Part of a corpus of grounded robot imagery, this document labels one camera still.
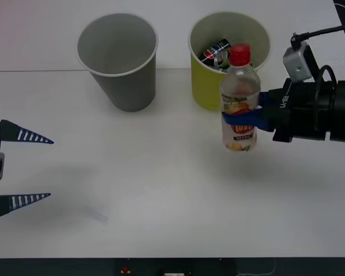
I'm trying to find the black robot torso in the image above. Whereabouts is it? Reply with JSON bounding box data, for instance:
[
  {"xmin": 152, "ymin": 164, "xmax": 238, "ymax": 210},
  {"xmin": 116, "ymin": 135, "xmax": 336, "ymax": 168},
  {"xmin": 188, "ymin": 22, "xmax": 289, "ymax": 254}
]
[{"xmin": 0, "ymin": 257, "xmax": 345, "ymax": 276}]

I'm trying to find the clear bottle with red cap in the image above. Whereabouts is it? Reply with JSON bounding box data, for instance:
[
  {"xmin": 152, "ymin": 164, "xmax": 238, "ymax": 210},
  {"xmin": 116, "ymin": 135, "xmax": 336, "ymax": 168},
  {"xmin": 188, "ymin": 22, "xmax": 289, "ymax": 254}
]
[{"xmin": 219, "ymin": 43, "xmax": 262, "ymax": 152}]

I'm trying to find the black drink can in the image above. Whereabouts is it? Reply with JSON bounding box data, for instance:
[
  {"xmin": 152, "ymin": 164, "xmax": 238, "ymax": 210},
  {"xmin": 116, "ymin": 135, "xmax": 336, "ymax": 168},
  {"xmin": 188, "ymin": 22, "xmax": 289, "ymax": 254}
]
[{"xmin": 200, "ymin": 38, "xmax": 233, "ymax": 68}]

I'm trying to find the yellow-green plastic waste bin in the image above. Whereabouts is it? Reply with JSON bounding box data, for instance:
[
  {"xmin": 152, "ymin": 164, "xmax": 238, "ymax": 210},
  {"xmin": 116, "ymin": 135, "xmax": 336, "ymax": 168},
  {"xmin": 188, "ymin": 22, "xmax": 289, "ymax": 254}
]
[{"xmin": 189, "ymin": 11, "xmax": 271, "ymax": 112}]

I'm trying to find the grey plastic waste bin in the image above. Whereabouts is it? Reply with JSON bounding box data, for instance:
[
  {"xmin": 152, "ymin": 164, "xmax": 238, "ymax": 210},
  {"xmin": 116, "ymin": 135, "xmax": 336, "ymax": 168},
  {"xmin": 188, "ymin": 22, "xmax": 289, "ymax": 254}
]
[{"xmin": 76, "ymin": 13, "xmax": 159, "ymax": 113}]

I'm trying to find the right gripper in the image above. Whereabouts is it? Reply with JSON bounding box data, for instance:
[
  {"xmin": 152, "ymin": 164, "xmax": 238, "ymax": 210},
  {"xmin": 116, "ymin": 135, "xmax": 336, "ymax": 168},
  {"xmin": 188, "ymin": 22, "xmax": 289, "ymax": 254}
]
[{"xmin": 221, "ymin": 78, "xmax": 334, "ymax": 144}]

